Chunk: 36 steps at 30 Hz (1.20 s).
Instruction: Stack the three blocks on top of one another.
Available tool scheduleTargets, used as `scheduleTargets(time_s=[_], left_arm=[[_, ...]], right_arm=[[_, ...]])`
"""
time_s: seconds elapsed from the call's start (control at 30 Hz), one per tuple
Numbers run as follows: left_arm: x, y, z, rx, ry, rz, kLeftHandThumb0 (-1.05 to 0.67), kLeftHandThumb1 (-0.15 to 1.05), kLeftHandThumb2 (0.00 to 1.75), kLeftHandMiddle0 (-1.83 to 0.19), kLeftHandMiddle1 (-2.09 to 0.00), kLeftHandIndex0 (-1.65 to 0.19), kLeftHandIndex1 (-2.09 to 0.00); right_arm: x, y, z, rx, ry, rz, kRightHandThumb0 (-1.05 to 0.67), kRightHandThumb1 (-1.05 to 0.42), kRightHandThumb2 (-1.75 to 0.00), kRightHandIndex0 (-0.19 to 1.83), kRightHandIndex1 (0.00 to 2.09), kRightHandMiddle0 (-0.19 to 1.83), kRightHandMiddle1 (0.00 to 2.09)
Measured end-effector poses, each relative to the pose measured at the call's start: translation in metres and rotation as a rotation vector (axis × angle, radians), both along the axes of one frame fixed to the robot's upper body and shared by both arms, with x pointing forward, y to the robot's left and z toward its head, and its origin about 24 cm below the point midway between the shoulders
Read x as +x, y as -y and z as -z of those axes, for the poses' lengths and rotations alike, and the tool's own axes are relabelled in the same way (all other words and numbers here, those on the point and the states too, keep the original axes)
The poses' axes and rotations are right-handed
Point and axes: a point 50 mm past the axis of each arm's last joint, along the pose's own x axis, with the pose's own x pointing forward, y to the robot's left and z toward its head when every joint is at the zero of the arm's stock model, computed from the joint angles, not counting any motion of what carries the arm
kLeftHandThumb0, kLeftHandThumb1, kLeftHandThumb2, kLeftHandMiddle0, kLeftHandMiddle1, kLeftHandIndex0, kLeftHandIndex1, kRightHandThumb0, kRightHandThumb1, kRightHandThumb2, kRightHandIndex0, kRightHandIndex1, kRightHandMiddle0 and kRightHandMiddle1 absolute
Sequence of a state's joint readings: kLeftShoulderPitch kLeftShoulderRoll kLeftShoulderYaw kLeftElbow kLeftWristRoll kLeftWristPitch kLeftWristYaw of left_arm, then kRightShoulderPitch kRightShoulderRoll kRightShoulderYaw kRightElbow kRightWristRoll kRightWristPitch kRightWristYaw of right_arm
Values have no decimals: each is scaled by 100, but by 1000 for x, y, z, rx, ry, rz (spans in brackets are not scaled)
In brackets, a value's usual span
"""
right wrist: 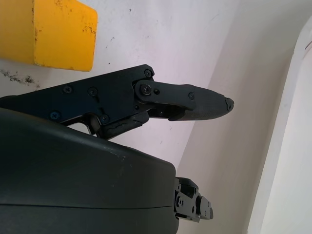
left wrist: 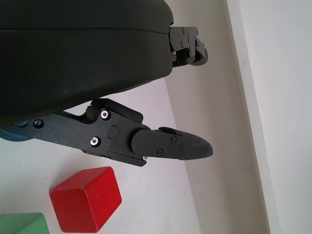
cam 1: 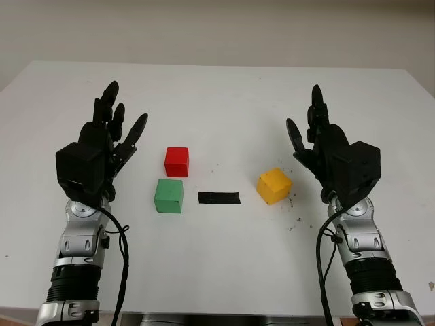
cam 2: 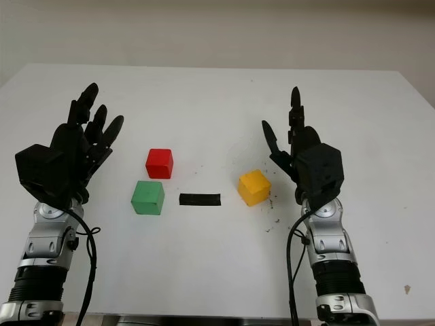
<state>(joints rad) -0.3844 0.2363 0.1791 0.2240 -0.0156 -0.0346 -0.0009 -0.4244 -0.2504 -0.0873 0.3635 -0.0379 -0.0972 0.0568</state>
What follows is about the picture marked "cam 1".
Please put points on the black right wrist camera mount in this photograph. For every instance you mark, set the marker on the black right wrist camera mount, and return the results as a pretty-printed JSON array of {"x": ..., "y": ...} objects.
[{"x": 358, "y": 169}]

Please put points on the yellow wooden block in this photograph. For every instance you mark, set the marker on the yellow wooden block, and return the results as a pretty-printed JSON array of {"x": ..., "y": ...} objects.
[{"x": 273, "y": 186}]

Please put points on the black tape strip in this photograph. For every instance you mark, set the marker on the black tape strip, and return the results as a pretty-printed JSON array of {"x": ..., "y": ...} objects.
[{"x": 219, "y": 198}]

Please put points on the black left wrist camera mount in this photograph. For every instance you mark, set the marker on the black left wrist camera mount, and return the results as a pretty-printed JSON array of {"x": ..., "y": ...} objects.
[{"x": 79, "y": 169}]

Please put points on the green wooden block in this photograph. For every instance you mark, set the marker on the green wooden block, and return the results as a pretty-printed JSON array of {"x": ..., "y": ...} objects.
[{"x": 169, "y": 197}]

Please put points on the grey robot torso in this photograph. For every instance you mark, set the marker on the grey robot torso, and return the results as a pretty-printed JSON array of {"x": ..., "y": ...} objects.
[{"x": 221, "y": 321}]

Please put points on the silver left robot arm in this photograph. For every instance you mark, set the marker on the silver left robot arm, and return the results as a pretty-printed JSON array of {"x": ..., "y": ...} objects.
[{"x": 78, "y": 234}]

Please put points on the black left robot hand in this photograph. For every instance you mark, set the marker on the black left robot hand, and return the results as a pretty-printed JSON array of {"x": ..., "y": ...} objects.
[{"x": 93, "y": 134}]

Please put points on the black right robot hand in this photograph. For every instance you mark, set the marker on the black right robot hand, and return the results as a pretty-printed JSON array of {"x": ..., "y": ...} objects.
[{"x": 334, "y": 139}]

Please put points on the red wooden block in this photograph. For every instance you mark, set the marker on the red wooden block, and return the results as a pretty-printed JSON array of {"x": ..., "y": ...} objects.
[{"x": 176, "y": 163}]

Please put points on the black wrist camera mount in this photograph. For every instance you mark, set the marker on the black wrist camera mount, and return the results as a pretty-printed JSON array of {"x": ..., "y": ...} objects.
[
  {"x": 358, "y": 169},
  {"x": 79, "y": 169}
]

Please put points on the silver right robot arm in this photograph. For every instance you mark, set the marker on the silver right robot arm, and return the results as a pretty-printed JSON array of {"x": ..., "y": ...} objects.
[{"x": 367, "y": 251}]

